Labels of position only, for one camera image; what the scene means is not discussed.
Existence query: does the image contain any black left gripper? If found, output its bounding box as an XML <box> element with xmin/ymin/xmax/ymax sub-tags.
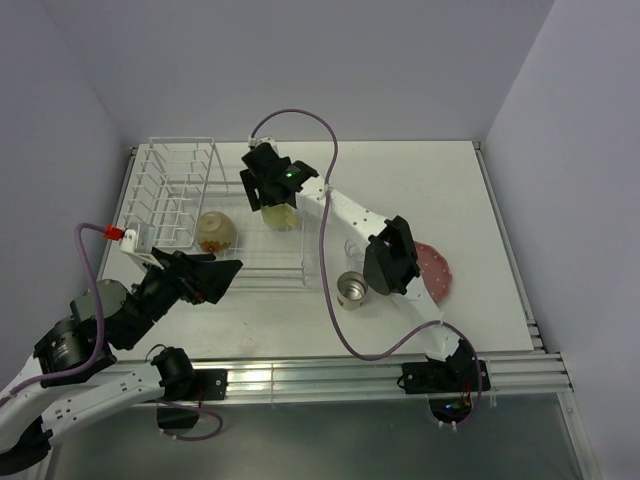
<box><xmin>119</xmin><ymin>244</ymin><xmax>243</xmax><ymax>347</ymax></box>

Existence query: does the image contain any yellow-green mug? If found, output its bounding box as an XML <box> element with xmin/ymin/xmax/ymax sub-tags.
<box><xmin>261</xmin><ymin>204</ymin><xmax>298</xmax><ymax>231</ymax></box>

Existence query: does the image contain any beige bowl with flower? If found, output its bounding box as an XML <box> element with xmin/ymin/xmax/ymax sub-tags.
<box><xmin>195</xmin><ymin>211</ymin><xmax>238</xmax><ymax>254</ymax></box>

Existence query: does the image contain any clear drinking glass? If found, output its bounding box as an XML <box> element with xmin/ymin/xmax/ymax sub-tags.
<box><xmin>344</xmin><ymin>239</ymin><xmax>365</xmax><ymax>274</ymax></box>

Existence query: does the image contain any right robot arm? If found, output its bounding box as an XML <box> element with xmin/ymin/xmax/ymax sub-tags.
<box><xmin>240</xmin><ymin>139</ymin><xmax>482</xmax><ymax>390</ymax></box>

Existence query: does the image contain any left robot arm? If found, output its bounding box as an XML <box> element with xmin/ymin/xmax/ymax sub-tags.
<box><xmin>1</xmin><ymin>249</ymin><xmax>243</xmax><ymax>476</ymax></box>

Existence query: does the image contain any small steel cup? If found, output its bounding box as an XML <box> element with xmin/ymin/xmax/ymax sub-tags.
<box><xmin>336</xmin><ymin>271</ymin><xmax>369</xmax><ymax>311</ymax></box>

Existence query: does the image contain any pink dotted plate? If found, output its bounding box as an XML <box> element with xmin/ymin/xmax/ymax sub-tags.
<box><xmin>414</xmin><ymin>242</ymin><xmax>453</xmax><ymax>306</ymax></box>

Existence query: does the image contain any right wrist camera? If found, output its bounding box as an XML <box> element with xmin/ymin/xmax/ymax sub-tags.
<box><xmin>248</xmin><ymin>136</ymin><xmax>279</xmax><ymax>154</ymax></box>

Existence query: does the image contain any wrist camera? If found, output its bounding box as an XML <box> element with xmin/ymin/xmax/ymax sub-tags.
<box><xmin>119</xmin><ymin>222</ymin><xmax>157</xmax><ymax>268</ymax></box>
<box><xmin>248</xmin><ymin>136</ymin><xmax>279</xmax><ymax>154</ymax></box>

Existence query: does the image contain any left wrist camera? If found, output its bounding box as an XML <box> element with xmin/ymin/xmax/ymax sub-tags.
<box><xmin>119</xmin><ymin>222</ymin><xmax>157</xmax><ymax>268</ymax></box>

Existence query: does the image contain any white wire dish rack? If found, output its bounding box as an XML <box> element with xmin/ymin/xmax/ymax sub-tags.
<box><xmin>119</xmin><ymin>137</ymin><xmax>315</xmax><ymax>291</ymax></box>

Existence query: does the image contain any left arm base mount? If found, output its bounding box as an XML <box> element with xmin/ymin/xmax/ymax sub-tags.
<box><xmin>156</xmin><ymin>368</ymin><xmax>228</xmax><ymax>435</ymax></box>

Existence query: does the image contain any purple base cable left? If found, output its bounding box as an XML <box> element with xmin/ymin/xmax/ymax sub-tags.
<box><xmin>159</xmin><ymin>399</ymin><xmax>225</xmax><ymax>442</ymax></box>

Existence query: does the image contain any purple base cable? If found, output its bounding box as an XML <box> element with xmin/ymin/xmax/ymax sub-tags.
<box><xmin>159</xmin><ymin>399</ymin><xmax>225</xmax><ymax>442</ymax></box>
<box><xmin>434</xmin><ymin>384</ymin><xmax>496</xmax><ymax>431</ymax></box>

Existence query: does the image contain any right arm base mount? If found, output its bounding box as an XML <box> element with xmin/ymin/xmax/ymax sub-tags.
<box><xmin>396</xmin><ymin>359</ymin><xmax>491</xmax><ymax>424</ymax></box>

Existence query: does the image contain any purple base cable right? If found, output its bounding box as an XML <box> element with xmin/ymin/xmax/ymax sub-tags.
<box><xmin>434</xmin><ymin>384</ymin><xmax>496</xmax><ymax>431</ymax></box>

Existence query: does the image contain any aluminium rail frame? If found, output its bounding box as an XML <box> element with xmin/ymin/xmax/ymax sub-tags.
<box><xmin>29</xmin><ymin>142</ymin><xmax>574</xmax><ymax>480</ymax></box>

